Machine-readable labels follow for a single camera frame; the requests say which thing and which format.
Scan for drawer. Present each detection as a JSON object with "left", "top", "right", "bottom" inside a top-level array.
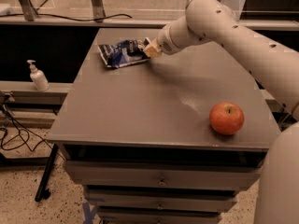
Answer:
[
  {"left": 84, "top": 189, "right": 237, "bottom": 213},
  {"left": 64, "top": 161, "right": 261, "bottom": 190},
  {"left": 98, "top": 208, "right": 221, "bottom": 224}
]

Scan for red apple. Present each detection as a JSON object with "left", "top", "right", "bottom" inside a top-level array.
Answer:
[{"left": 209, "top": 102, "right": 245, "bottom": 135}]

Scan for middle metal frame post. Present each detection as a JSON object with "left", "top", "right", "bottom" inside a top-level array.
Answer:
[{"left": 91, "top": 0, "right": 106, "bottom": 22}]

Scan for black floor cables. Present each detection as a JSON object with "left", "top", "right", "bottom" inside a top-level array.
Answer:
[{"left": 0, "top": 105, "right": 66, "bottom": 161}]

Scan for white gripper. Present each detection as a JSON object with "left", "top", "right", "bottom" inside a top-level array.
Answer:
[{"left": 143, "top": 23, "right": 183, "bottom": 58}]

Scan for black cable on ledge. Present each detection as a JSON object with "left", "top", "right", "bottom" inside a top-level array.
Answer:
[{"left": 0, "top": 12, "right": 133, "bottom": 22}]

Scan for blue chip bag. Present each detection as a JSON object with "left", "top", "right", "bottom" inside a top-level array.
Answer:
[{"left": 98, "top": 39, "right": 149, "bottom": 69}]

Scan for top drawer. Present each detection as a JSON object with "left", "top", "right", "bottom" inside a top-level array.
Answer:
[{"left": 64, "top": 161, "right": 261, "bottom": 190}]

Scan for blue floor tape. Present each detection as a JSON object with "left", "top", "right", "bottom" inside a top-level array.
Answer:
[{"left": 82, "top": 198, "right": 104, "bottom": 224}]

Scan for black floor stand leg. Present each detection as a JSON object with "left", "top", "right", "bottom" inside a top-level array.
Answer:
[{"left": 35, "top": 144, "right": 58, "bottom": 203}]

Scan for middle drawer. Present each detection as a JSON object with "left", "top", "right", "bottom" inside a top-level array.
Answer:
[{"left": 84, "top": 189, "right": 237, "bottom": 213}]

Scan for left metal frame post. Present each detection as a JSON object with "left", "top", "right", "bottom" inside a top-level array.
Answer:
[{"left": 18, "top": 0, "right": 37, "bottom": 21}]

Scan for bottom drawer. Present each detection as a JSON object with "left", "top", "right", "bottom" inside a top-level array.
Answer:
[{"left": 98, "top": 208, "right": 221, "bottom": 224}]

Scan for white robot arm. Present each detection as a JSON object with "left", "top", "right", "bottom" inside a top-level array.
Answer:
[{"left": 145, "top": 0, "right": 299, "bottom": 224}]

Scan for grey drawer cabinet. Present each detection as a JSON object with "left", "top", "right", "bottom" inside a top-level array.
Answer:
[{"left": 46, "top": 27, "right": 282, "bottom": 224}]

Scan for white pump dispenser bottle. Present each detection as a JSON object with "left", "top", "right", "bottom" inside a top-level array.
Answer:
[{"left": 27, "top": 60, "right": 50, "bottom": 91}]

